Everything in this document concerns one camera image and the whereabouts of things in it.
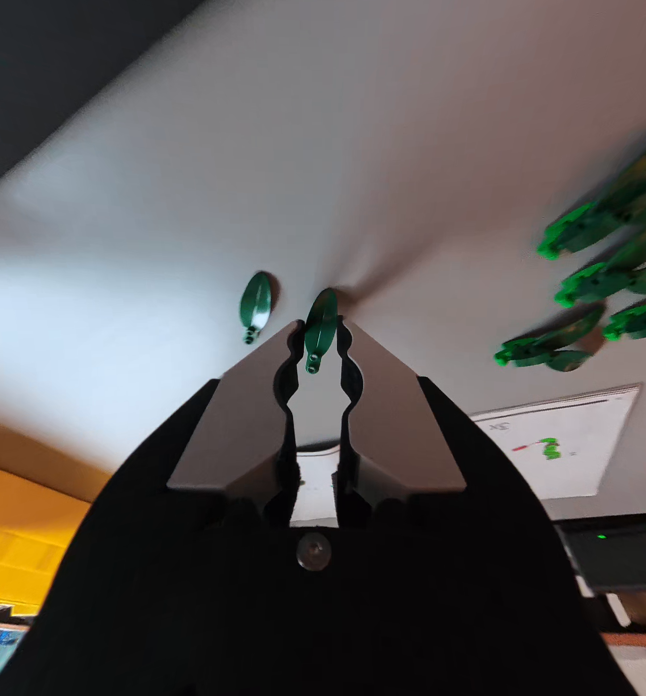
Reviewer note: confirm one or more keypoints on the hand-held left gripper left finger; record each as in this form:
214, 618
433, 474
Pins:
236, 429

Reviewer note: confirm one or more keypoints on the dark green lego leaf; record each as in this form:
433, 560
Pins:
320, 326
256, 304

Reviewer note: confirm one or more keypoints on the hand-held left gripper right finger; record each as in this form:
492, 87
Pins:
399, 429

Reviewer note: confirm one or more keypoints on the yellow plastic bin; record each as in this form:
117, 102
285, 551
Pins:
18, 554

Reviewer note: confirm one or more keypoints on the black box with green lights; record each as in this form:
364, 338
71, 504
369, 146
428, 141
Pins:
616, 560

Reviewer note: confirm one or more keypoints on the open lego instruction booklet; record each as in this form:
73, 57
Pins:
573, 467

